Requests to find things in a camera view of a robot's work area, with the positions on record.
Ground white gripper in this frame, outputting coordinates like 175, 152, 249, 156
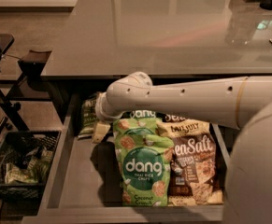
92, 92, 121, 144

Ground green jalapeno kettle chip bag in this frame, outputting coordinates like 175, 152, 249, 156
78, 94, 98, 139

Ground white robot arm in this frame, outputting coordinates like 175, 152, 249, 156
95, 73, 272, 224

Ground rear green dang chip bag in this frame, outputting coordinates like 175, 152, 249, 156
124, 110, 157, 119

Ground green dang chip bag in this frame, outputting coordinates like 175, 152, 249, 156
124, 110, 157, 119
115, 134, 174, 206
111, 118, 163, 147

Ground middle green dang chip bag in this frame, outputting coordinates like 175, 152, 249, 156
111, 118, 163, 147

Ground front green dang chip bag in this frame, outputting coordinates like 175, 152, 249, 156
115, 134, 174, 206

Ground grey open top drawer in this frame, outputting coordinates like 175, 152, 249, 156
21, 93, 222, 224

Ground rear brown sea salt bag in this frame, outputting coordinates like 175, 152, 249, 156
165, 114, 187, 122

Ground brown sea salt bag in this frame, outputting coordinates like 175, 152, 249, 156
165, 114, 187, 122
157, 119, 223, 206

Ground green chip bags in crate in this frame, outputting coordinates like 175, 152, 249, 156
0, 147, 53, 184

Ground front brown sea salt bag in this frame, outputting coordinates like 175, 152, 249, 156
157, 119, 223, 206

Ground black plastic crate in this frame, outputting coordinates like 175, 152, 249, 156
0, 130, 62, 202

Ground dark chair with frame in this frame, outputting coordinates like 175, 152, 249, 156
0, 34, 50, 133

